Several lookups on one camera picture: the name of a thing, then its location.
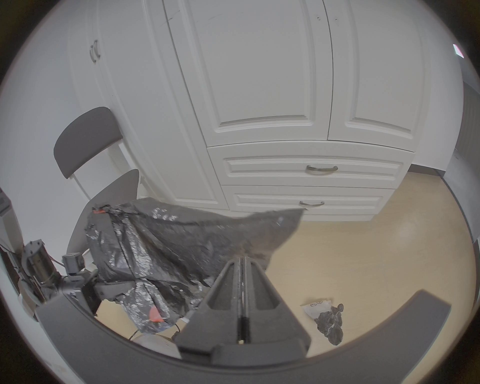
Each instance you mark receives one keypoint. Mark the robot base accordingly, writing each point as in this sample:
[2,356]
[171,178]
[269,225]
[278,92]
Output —
[157,345]

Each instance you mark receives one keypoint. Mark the crumpled black plastic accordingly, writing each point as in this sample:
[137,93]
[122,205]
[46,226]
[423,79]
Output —
[332,326]

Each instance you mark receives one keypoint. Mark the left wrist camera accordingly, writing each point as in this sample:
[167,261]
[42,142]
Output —
[72,262]

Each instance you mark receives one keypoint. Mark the black plastic bag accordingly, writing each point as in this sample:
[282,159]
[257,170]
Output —
[168,243]

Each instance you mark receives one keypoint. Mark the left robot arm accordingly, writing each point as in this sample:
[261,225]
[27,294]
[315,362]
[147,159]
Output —
[39,262]

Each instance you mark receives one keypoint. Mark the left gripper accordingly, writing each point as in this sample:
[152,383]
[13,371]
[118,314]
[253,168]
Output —
[90,292]

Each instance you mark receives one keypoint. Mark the white wardrobe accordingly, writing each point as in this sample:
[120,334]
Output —
[270,75]

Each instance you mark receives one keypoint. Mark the ceiling light panel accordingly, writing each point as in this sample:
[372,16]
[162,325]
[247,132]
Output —
[458,50]

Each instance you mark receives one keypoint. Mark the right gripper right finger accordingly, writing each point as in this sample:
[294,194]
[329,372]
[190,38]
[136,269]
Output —
[270,311]

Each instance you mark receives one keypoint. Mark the grey cushioned white chair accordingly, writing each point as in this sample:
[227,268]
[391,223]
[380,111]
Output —
[86,138]

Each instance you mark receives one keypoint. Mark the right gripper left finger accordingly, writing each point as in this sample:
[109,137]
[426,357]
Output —
[221,311]

